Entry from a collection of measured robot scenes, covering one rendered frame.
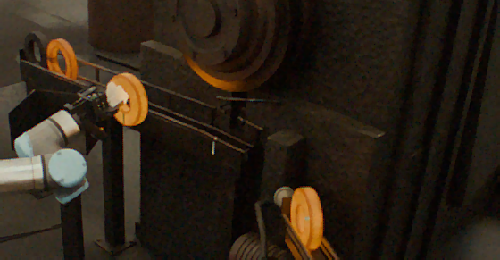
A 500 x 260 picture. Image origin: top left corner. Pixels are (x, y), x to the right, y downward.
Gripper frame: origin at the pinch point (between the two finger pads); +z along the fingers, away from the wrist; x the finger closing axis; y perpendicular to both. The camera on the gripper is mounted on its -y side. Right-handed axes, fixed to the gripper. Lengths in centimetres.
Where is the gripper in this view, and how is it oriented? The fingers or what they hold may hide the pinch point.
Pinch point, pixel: (127, 93)
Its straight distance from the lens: 184.3
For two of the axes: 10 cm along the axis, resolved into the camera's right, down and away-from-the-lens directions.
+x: -7.5, -3.4, 5.8
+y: -1.1, -7.9, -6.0
